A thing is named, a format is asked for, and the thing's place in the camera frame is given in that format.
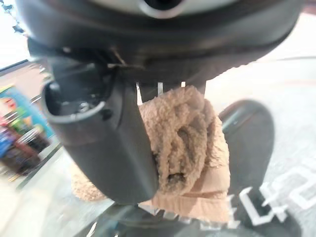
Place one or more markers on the dark robot foot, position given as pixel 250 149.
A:
pixel 249 148

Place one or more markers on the colourful blurred shelf goods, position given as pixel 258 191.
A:
pixel 22 128

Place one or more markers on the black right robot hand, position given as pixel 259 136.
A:
pixel 106 153

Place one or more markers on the beige fluffy cloth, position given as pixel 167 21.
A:
pixel 187 140

